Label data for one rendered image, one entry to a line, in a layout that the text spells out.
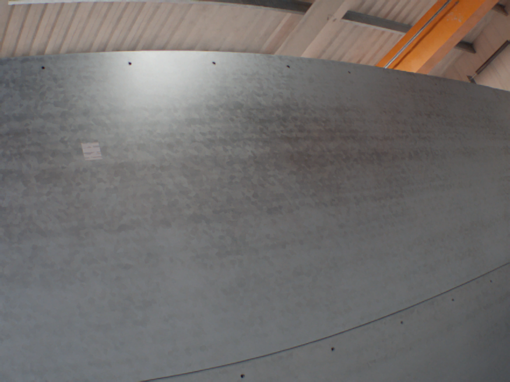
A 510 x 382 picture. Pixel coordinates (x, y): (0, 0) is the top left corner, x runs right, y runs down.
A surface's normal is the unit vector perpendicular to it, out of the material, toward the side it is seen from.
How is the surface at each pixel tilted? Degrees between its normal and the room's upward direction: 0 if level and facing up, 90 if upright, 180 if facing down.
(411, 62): 90
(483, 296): 90
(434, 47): 90
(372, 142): 90
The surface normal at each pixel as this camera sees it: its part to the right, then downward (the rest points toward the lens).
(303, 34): -0.80, 0.07
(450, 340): 0.48, -0.51
